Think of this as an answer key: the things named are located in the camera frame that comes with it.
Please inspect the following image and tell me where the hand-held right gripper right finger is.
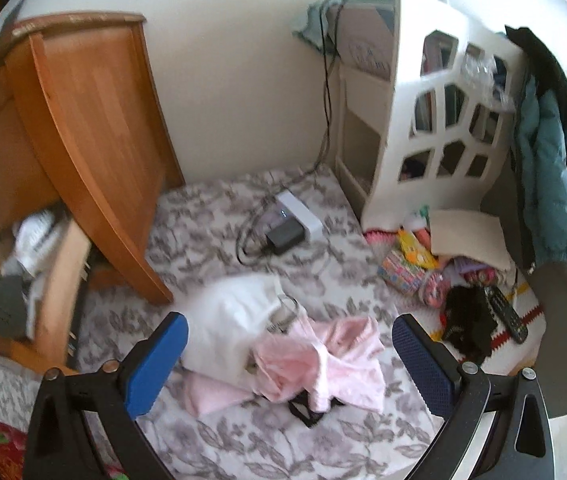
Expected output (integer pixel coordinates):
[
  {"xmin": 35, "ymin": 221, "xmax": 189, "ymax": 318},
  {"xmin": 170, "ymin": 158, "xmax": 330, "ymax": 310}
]
[{"xmin": 392, "ymin": 313, "xmax": 554, "ymax": 480}]

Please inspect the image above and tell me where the colourful checkered box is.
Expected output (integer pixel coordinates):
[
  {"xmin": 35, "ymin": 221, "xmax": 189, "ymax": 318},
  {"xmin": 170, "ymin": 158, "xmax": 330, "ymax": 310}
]
[{"xmin": 379, "ymin": 250, "xmax": 429, "ymax": 295}]

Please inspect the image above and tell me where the plain wooden nightstand drawer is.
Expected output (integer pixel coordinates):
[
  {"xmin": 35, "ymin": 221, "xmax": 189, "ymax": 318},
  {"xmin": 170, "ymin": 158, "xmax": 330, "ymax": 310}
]
[{"xmin": 0, "ymin": 95, "xmax": 59, "ymax": 241}]

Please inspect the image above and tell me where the white power strip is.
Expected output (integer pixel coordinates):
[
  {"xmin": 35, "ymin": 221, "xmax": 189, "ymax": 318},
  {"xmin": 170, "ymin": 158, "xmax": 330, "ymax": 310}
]
[{"xmin": 276, "ymin": 190, "xmax": 324, "ymax": 241}]

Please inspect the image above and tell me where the grey knitted cloth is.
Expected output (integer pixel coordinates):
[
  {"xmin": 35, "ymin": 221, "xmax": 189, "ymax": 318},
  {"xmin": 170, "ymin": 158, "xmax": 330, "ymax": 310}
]
[{"xmin": 0, "ymin": 275, "xmax": 29, "ymax": 338}]

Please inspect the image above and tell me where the black cloth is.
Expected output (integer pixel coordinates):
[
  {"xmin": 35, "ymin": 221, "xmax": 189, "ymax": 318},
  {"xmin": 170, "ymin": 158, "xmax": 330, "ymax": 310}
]
[{"xmin": 441, "ymin": 285, "xmax": 499, "ymax": 361}]

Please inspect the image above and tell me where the white cutout shelf unit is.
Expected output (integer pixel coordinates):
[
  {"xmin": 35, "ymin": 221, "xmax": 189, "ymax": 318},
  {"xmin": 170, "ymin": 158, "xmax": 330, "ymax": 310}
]
[{"xmin": 333, "ymin": 0, "xmax": 527, "ymax": 226}]

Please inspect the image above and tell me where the black jacket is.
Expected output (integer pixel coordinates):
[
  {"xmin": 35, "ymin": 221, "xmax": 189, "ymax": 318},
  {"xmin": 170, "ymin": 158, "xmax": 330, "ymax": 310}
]
[{"xmin": 506, "ymin": 25, "xmax": 567, "ymax": 171}]

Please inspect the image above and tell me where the pink round pouch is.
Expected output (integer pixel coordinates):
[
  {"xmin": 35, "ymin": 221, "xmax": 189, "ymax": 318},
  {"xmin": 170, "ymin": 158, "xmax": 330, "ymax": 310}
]
[{"xmin": 421, "ymin": 269, "xmax": 451, "ymax": 307}]

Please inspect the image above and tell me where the clear plastic bag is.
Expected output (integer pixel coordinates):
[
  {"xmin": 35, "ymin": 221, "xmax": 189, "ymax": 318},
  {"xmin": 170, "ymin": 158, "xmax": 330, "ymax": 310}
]
[{"xmin": 463, "ymin": 52, "xmax": 514, "ymax": 111}]

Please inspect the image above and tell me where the wooden drawer with clothes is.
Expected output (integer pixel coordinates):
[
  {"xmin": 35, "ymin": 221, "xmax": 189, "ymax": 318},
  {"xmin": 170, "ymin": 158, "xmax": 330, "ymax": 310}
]
[{"xmin": 0, "ymin": 205, "xmax": 94, "ymax": 376}]

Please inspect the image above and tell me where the dark teal jacket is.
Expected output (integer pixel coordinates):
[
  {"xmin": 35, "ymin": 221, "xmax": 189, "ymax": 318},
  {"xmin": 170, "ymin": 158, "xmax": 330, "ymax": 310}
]
[{"xmin": 513, "ymin": 72, "xmax": 567, "ymax": 273}]

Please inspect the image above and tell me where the brown wooden nightstand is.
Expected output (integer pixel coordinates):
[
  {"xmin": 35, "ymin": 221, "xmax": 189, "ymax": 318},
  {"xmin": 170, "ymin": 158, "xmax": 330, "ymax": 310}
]
[{"xmin": 0, "ymin": 12, "xmax": 187, "ymax": 306}]

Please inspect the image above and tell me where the grey floral quilt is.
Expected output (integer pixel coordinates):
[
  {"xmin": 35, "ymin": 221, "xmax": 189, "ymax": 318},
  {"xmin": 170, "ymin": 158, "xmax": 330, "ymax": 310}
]
[{"xmin": 0, "ymin": 165, "xmax": 444, "ymax": 480}]

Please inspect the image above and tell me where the black charger adapter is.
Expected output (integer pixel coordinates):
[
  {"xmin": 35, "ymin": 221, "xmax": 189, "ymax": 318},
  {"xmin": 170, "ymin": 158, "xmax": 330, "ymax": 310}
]
[{"xmin": 265, "ymin": 222, "xmax": 304, "ymax": 255}]

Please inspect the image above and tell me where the white cloth with dark print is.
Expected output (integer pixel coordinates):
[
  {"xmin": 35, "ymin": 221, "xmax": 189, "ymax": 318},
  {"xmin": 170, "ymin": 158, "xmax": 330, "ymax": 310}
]
[{"xmin": 14, "ymin": 210, "xmax": 64, "ymax": 281}]

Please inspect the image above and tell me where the black remote control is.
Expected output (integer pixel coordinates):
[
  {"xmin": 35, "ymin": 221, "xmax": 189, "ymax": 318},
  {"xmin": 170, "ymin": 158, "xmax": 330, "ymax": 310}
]
[{"xmin": 483, "ymin": 285, "xmax": 529, "ymax": 343}]

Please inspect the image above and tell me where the yellow snack packet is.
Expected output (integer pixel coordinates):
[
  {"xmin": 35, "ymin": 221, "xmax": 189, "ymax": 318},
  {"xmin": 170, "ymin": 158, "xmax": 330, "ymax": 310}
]
[{"xmin": 397, "ymin": 229, "xmax": 439, "ymax": 270}]

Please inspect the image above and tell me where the white garment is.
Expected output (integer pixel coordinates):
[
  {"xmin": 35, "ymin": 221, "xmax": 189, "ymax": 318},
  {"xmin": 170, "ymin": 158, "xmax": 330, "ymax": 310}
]
[{"xmin": 184, "ymin": 274, "xmax": 299, "ymax": 376}]

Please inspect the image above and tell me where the black strap garment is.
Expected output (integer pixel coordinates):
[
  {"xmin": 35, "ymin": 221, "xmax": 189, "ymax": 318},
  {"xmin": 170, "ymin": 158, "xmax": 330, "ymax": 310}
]
[{"xmin": 287, "ymin": 392, "xmax": 347, "ymax": 428}]

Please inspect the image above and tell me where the light teal cloth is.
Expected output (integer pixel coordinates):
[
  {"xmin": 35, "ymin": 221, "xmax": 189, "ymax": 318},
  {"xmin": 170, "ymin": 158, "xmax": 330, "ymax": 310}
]
[{"xmin": 292, "ymin": 0, "xmax": 339, "ymax": 51}]

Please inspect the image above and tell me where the pink garment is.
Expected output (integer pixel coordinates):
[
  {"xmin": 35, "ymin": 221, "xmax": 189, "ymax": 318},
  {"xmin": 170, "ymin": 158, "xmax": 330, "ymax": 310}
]
[{"xmin": 184, "ymin": 316, "xmax": 387, "ymax": 416}]

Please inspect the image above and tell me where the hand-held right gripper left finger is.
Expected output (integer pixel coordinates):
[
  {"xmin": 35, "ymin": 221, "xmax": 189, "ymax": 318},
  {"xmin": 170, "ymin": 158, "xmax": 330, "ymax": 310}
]
[{"xmin": 22, "ymin": 311, "xmax": 189, "ymax": 480}]

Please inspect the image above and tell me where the white rug red zigzag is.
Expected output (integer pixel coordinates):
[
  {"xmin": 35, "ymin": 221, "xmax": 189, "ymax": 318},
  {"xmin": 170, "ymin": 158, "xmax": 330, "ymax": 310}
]
[{"xmin": 433, "ymin": 280, "xmax": 544, "ymax": 376}]

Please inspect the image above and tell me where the beige cardboard sheet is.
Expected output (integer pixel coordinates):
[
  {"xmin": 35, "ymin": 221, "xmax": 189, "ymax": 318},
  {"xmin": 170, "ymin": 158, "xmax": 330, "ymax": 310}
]
[{"xmin": 428, "ymin": 208, "xmax": 514, "ymax": 271}]

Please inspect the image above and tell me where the black cable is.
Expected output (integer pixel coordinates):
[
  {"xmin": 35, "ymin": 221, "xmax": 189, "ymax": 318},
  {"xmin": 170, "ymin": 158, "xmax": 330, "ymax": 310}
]
[{"xmin": 236, "ymin": 0, "xmax": 344, "ymax": 266}]

